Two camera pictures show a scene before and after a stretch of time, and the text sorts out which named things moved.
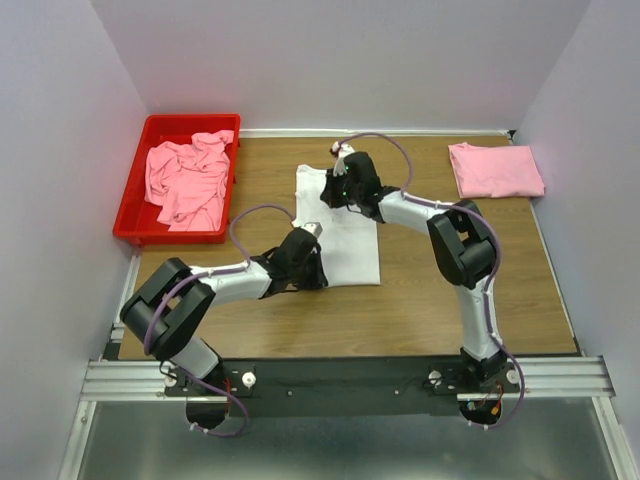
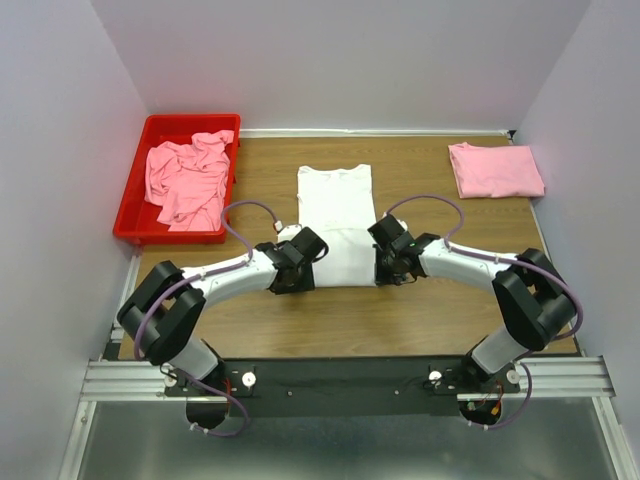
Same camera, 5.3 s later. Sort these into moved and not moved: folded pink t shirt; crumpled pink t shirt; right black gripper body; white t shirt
Moved: right black gripper body
Not moved: crumpled pink t shirt; white t shirt; folded pink t shirt
